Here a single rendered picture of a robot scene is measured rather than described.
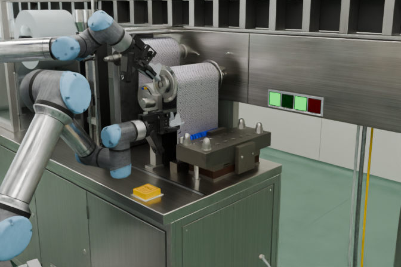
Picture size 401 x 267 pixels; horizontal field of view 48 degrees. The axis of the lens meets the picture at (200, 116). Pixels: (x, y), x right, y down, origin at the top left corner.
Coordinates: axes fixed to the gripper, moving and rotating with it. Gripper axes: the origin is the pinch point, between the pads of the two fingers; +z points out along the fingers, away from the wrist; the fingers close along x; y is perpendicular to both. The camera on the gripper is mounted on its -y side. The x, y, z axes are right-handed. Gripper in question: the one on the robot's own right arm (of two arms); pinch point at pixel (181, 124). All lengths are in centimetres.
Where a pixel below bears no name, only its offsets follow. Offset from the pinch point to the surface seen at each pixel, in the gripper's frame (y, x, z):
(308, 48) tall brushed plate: 30, -38, 30
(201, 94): 10.5, -0.2, 11.3
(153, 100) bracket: 9.5, 8.4, -7.2
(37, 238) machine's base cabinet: -69, 77, -29
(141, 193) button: -16.9, -11.2, -29.5
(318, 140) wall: -83, 86, 263
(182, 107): 6.7, -0.3, 0.8
